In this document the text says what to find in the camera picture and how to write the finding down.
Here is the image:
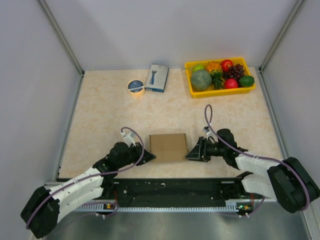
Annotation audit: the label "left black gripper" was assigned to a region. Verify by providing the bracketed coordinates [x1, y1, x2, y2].
[116, 141, 156, 169]

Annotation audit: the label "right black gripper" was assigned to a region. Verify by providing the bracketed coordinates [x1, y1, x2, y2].
[185, 136, 227, 162]

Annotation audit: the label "brown cardboard paper box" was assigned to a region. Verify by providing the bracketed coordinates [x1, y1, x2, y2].
[149, 133, 188, 164]

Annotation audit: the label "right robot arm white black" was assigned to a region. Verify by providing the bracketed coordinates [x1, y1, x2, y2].
[186, 127, 320, 213]

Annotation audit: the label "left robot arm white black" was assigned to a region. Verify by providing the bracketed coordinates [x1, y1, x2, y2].
[20, 142, 156, 239]

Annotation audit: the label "yellow masking tape roll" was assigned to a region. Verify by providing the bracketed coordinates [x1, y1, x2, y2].
[127, 79, 145, 97]

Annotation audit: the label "green round melon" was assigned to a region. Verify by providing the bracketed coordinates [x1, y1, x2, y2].
[191, 69, 212, 92]

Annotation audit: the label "razor in blue package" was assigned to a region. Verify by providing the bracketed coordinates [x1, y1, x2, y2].
[145, 64, 170, 93]

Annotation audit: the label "small pineapple green leaves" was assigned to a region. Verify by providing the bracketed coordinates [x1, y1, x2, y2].
[211, 71, 224, 90]

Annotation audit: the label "red apple front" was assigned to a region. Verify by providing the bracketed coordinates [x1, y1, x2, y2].
[224, 78, 238, 89]

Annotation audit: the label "red apple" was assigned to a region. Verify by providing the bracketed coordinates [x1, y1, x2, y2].
[224, 78, 238, 89]
[220, 59, 234, 72]

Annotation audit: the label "small green apple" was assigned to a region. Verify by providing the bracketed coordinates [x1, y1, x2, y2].
[192, 64, 205, 73]

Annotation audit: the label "green avocado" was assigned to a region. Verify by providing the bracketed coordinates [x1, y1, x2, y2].
[239, 75, 255, 88]

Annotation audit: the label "dark purple grape bunch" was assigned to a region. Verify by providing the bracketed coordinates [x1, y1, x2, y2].
[222, 64, 245, 81]

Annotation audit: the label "red apple back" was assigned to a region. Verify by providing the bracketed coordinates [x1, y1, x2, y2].
[220, 59, 234, 72]

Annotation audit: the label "yellow plastic bin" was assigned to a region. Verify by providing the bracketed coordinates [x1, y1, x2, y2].
[184, 57, 256, 98]

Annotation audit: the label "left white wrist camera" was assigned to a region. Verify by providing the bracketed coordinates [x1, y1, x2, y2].
[121, 131, 136, 147]

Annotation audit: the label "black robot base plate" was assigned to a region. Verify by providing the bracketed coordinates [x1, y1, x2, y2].
[84, 170, 266, 208]

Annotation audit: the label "grey slotted cable duct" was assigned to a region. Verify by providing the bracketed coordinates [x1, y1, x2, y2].
[74, 200, 253, 215]

